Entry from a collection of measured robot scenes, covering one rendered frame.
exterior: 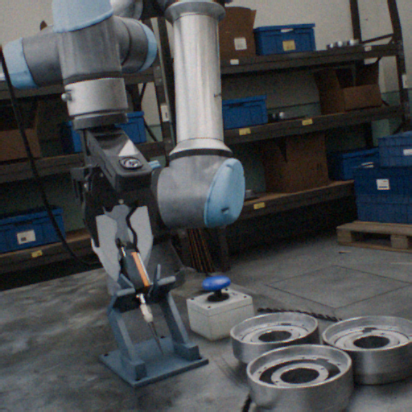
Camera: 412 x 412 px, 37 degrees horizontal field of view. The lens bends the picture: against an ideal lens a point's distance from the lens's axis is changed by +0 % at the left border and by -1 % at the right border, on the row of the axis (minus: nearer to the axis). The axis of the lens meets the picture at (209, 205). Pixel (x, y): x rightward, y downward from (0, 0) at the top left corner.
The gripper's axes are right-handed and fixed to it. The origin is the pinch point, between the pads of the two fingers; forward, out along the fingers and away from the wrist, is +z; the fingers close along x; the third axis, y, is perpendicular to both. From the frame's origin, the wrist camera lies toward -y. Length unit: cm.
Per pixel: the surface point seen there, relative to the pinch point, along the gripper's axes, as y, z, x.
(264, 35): 316, -73, -246
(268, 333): -12.5, 9.2, -11.8
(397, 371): -29.0, 10.8, -16.6
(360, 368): -27.4, 9.8, -13.1
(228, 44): 317, -69, -214
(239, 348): -14.8, 8.7, -6.2
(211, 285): -0.5, 4.9, -11.1
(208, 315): -2.5, 8.2, -9.0
